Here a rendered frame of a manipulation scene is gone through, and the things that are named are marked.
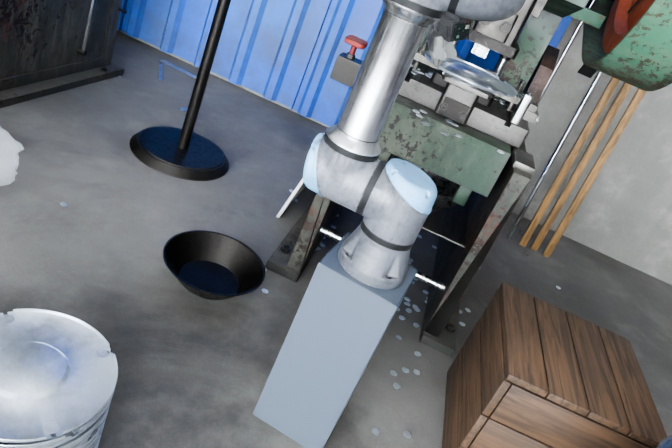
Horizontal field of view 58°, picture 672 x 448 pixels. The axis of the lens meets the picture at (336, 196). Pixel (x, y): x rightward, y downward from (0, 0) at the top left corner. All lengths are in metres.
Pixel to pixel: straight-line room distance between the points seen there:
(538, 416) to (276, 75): 2.29
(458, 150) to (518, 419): 0.74
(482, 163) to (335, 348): 0.74
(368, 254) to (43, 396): 0.62
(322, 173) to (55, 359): 0.58
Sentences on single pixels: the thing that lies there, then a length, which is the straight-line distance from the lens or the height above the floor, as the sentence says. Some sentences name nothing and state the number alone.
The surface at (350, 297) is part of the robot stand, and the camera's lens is 1.23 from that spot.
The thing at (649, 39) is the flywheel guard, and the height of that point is 1.06.
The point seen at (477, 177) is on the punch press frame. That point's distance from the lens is 1.78.
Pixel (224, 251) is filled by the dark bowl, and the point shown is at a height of 0.03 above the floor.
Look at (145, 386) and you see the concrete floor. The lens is 1.49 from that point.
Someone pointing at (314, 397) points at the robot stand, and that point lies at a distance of 1.39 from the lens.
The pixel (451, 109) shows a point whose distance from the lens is 1.79.
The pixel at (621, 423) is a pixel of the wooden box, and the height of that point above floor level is 0.35.
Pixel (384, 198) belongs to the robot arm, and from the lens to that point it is 1.16.
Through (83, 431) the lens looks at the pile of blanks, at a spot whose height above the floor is 0.20.
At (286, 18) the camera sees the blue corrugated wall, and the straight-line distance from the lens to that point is 3.22.
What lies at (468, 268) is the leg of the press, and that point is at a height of 0.30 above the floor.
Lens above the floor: 1.09
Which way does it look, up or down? 25 degrees down
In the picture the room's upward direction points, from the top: 23 degrees clockwise
